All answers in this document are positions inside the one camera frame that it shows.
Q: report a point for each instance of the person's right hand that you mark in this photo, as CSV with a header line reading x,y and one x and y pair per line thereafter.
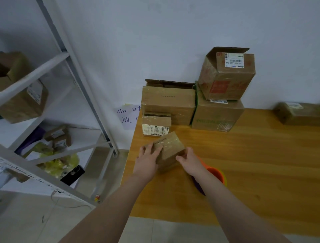
x,y
192,162

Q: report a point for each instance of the person's left hand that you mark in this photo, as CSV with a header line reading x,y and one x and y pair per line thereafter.
x,y
146,162

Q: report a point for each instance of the blue orange tape dispenser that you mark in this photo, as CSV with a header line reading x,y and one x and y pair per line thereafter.
x,y
216,175

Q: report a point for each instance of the small open-flap cardboard box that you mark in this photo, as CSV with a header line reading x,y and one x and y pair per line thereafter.
x,y
172,145

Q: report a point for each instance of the stack of cardboard boxes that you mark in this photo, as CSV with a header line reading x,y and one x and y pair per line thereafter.
x,y
167,102

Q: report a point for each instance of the box barcode label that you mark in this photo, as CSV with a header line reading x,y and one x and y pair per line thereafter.
x,y
299,114

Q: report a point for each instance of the person's right forearm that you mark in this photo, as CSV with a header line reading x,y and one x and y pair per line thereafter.
x,y
240,213

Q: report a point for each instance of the person's left forearm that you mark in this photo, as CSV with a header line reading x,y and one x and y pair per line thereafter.
x,y
105,213

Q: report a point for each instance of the brown cardboard scrap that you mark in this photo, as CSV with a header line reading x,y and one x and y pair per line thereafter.
x,y
17,175

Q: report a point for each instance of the black mobile phone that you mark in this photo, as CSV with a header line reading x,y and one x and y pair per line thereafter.
x,y
72,175

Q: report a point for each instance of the wooden table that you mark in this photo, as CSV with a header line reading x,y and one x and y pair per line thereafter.
x,y
270,165

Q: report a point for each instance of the yellow plastic bag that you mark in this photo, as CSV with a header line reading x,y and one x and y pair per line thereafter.
x,y
62,163

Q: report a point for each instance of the small open carton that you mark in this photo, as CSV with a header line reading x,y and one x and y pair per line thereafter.
x,y
57,136

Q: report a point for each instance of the dark blue bag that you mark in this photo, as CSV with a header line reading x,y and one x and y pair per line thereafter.
x,y
30,145

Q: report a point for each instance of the large worn shelf carton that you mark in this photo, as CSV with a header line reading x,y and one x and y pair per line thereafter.
x,y
20,100

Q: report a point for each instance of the grey metal shelf rack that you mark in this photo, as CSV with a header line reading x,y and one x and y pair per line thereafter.
x,y
30,75

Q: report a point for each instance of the white paper wall sign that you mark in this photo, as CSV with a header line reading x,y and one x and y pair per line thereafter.
x,y
127,115

